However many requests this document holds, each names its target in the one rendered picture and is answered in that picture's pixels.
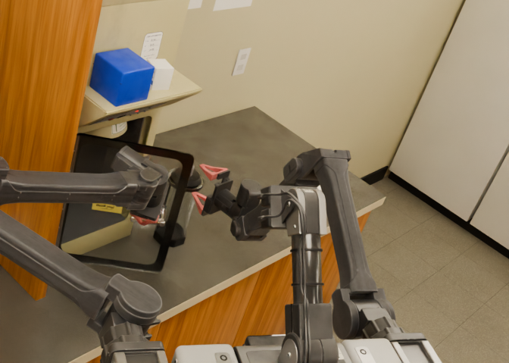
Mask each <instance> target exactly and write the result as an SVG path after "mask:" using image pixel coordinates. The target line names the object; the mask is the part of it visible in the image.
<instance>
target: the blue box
mask: <svg viewBox="0 0 509 363"><path fill-rule="evenodd" d="M93 64H94V65H93V69H92V76H91V80H90V84H89V86H90V87H91V88H92V89H94V90H95V91H96V92H97V93H98V94H100V95H101V96H102V97H104V98H105V99H107V100H108V101H109V102H110V103H111V104H112V105H114V106H115V107H117V106H121V105H127V104H130V103H134V102H140V101H143V100H146V99H147V98H148V93H149V90H150V86H151V80H152V78H153V73H154V70H155V67H154V66H153V65H151V64H150V63H148V62H147V61H146V60H145V59H143V58H141V57H140V56H139V55H137V54H136V53H135V52H133V51H132V50H130V49H129V48H125V49H117V50H112V51H107V52H99V53H96V54H95V60H94V63H93Z"/></svg>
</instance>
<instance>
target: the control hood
mask: <svg viewBox="0 0 509 363"><path fill-rule="evenodd" d="M201 91H202V88H201V87H199V86H198V85H196V84H195V83H193V82H192V81H191V80H189V79H188V78H186V77H184V76H183V75H182V74H181V73H179V72H178V71H177V70H175V69H174V71H173V76H172V79H171V82H170V88H169V89H168V90H149V93H148V98H147V99H146V100H143V101H140V102H134V103H130V104H127V105H121V106H117V107H115V106H114V105H112V104H111V103H110V102H109V101H108V100H107V99H105V98H104V97H102V96H101V95H100V94H98V93H97V92H96V91H95V90H94V89H92V88H91V87H90V86H86V91H85V95H84V99H83V106H82V111H81V115H80V122H79V126H78V128H80V127H85V126H89V125H90V124H93V123H95V122H97V121H99V120H102V119H104V118H106V117H110V116H113V115H116V114H122V113H125V112H128V111H134V110H137V109H140V108H146V107H149V106H153V105H159V104H162V103H165V102H166V103H165V104H162V105H159V106H158V107H155V108H160V107H164V106H167V105H172V104H173V103H176V102H179V101H181V100H183V99H187V98H188V97H191V96H193V95H196V94H199V93H200V92H201ZM155 108H152V109H155ZM150 110H151V109H150Z"/></svg>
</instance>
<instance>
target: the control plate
mask: <svg viewBox="0 0 509 363"><path fill-rule="evenodd" d="M165 103H166V102H165ZM165 103H162V104H165ZM162 104H159V105H162ZM159 105H153V106H149V107H146V108H140V109H137V110H134V111H128V112H125V113H122V114H116V115H113V116H110V117H106V118H104V119H102V120H99V121H97V122H95V123H93V124H97V123H101V122H100V121H102V122H104V121H107V120H109V119H111V118H113V119H116V118H117V117H120V116H122V115H125V114H126V115H125V116H128V115H130V114H137V113H136V112H138V113H140V112H143V111H144V110H146V111H148V110H150V109H152V108H155V107H158V106H159ZM150 107H151V108H150ZM125 116H124V117H125ZM90 125H92V124H90Z"/></svg>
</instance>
